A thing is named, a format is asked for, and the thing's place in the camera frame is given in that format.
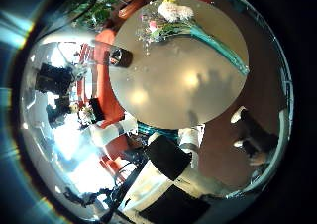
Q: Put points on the bouquet with teal stems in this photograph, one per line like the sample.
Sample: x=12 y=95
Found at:
x=173 y=12

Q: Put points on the dark brown vase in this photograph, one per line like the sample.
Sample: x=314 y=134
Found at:
x=122 y=57

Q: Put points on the red metal rack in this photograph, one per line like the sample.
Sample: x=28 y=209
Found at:
x=85 y=55

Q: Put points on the orange sofa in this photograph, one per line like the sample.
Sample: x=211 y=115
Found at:
x=105 y=91

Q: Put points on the green potted plant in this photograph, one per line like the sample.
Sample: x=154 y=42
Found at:
x=99 y=14

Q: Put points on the orange armchair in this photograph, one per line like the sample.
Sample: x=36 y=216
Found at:
x=115 y=148

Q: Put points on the wooden sideboard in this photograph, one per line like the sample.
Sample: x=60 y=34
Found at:
x=130 y=8

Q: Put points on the teal table base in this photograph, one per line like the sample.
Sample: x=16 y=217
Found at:
x=155 y=130

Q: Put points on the person with white-toed shoes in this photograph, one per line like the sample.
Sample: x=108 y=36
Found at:
x=257 y=131

